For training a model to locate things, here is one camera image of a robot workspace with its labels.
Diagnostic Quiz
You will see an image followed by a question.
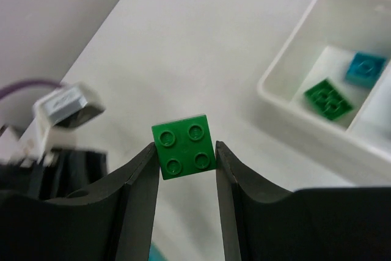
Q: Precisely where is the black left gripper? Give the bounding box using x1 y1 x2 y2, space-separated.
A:
1 148 108 200

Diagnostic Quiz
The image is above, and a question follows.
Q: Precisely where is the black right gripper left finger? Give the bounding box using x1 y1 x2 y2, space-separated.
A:
1 144 159 260

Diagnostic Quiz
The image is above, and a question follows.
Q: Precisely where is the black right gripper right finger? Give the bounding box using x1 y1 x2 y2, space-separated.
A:
216 141 390 260

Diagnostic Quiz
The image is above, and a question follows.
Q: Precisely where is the green lego stack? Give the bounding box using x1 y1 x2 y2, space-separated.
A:
152 114 217 180

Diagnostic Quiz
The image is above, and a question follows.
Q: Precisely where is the small teal lego brick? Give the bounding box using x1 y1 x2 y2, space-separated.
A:
345 52 387 89

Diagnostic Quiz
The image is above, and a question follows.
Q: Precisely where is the white three-compartment container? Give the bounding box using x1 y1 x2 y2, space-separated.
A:
257 0 390 186

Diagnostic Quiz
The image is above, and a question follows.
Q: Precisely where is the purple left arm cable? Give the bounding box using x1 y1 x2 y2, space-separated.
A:
0 78 67 100

